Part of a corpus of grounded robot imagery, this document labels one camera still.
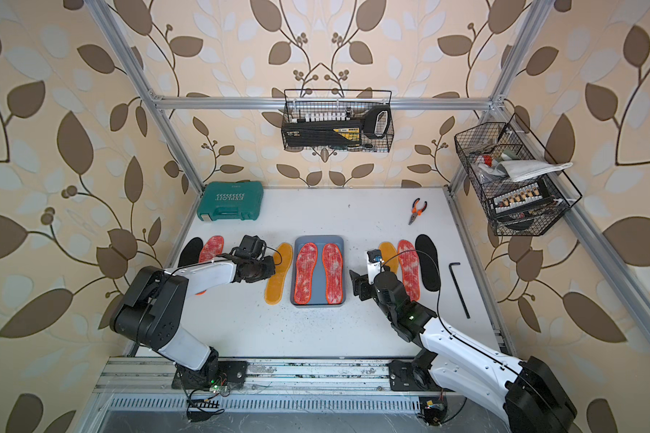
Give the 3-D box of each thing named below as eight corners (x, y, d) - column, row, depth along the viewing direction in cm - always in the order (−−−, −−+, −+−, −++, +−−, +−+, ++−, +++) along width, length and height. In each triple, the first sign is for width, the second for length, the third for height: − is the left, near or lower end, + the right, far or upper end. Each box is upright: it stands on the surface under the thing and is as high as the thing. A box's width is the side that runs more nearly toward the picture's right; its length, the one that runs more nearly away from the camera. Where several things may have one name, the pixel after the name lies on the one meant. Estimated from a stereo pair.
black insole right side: (425, 290, 93) (426, 288, 91) (413, 237, 108) (414, 234, 106) (445, 290, 93) (447, 288, 91) (430, 237, 108) (431, 234, 106)
